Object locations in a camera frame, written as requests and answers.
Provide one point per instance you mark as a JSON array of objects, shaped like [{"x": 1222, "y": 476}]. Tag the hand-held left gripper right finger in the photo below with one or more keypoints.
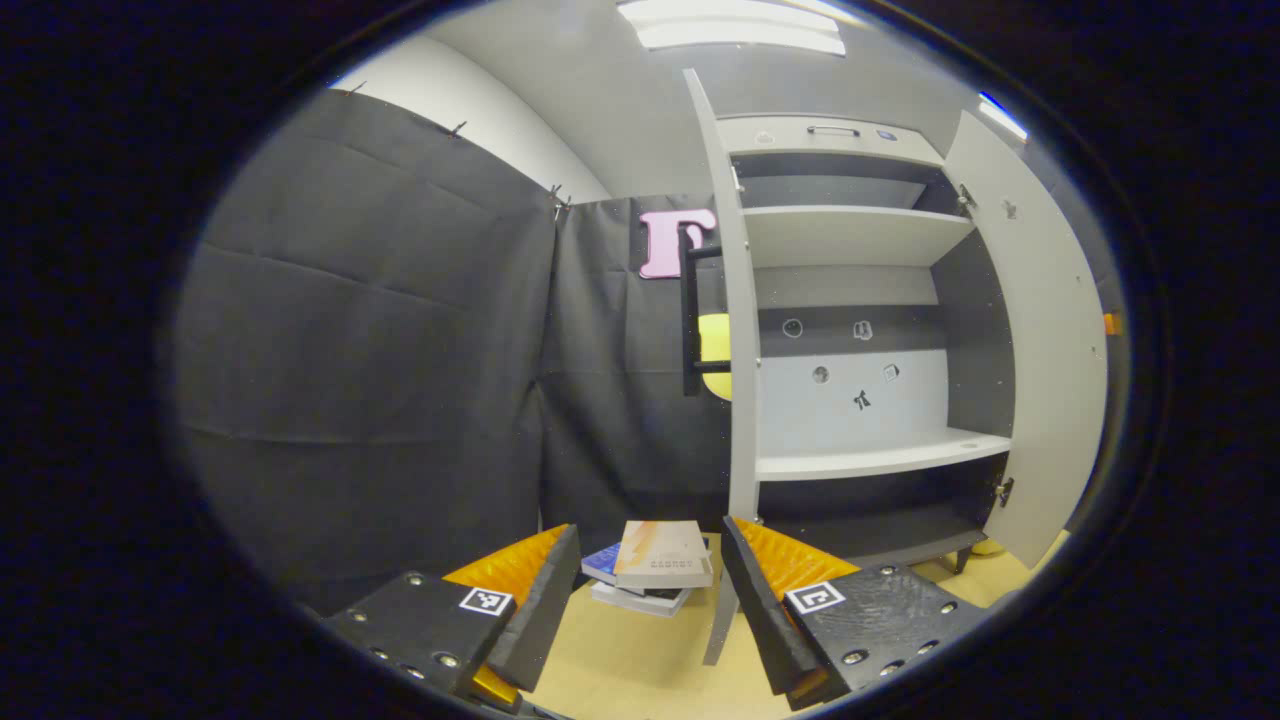
[{"x": 760, "y": 620}]

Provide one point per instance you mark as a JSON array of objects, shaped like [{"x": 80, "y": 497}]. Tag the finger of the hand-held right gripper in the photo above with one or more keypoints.
[{"x": 1113, "y": 324}]

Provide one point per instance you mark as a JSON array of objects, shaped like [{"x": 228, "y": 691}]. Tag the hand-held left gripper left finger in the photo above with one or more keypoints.
[{"x": 545, "y": 610}]

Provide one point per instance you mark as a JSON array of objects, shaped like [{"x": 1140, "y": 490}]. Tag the grey cabinet door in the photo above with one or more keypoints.
[
  {"x": 742, "y": 400},
  {"x": 1050, "y": 380}
]

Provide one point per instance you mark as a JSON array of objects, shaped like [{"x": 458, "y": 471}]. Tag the grey cabinet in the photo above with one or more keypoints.
[{"x": 850, "y": 410}]

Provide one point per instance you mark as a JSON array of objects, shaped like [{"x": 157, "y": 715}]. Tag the grey cabinet shelf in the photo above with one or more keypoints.
[{"x": 850, "y": 235}]

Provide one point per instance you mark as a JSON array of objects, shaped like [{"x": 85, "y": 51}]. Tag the white book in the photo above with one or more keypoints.
[{"x": 640, "y": 600}]

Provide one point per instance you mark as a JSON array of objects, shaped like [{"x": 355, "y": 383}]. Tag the grey and orange book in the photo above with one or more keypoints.
[{"x": 665, "y": 555}]

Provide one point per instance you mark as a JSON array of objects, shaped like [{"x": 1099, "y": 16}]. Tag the small ceiling light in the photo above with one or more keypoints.
[{"x": 1002, "y": 116}]

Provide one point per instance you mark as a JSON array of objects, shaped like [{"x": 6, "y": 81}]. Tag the black backdrop cloth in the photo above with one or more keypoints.
[{"x": 380, "y": 350}]

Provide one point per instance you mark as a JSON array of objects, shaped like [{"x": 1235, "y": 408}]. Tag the large ceiling light panel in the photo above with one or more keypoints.
[{"x": 735, "y": 25}]

